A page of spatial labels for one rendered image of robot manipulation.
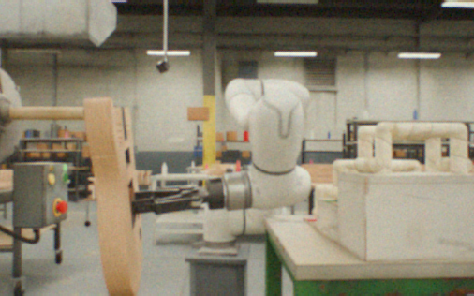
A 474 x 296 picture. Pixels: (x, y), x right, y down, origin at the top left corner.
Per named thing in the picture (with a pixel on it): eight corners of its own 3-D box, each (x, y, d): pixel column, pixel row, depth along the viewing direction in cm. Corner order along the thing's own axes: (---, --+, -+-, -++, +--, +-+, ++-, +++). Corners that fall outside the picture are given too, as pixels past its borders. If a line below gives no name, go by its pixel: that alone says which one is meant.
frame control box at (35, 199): (-50, 252, 97) (-49, 164, 97) (-1, 235, 118) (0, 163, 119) (36, 252, 98) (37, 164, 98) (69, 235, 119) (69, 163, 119)
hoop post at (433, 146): (431, 172, 78) (431, 132, 78) (422, 172, 81) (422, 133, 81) (444, 172, 78) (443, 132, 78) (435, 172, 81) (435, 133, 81)
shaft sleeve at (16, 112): (7, 110, 82) (14, 105, 85) (11, 122, 84) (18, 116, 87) (81, 110, 83) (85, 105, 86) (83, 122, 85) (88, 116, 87)
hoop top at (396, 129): (379, 137, 68) (379, 121, 69) (371, 138, 71) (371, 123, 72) (470, 137, 70) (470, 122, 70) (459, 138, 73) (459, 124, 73)
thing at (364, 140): (362, 173, 76) (361, 132, 76) (355, 172, 79) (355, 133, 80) (375, 173, 77) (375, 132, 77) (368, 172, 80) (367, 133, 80)
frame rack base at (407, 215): (366, 262, 66) (366, 175, 66) (336, 244, 81) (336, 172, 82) (493, 258, 69) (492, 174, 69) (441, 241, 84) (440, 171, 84)
